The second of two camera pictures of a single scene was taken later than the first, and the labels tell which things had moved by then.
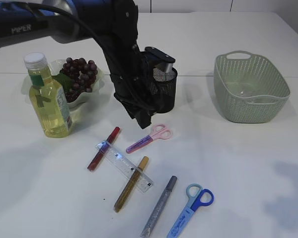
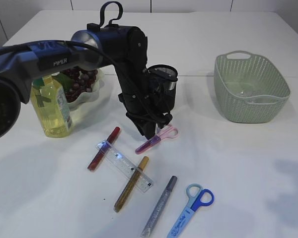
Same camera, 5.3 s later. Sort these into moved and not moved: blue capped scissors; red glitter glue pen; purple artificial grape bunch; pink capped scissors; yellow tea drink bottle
Moved: pink capped scissors
Not moved: yellow tea drink bottle; red glitter glue pen; blue capped scissors; purple artificial grape bunch
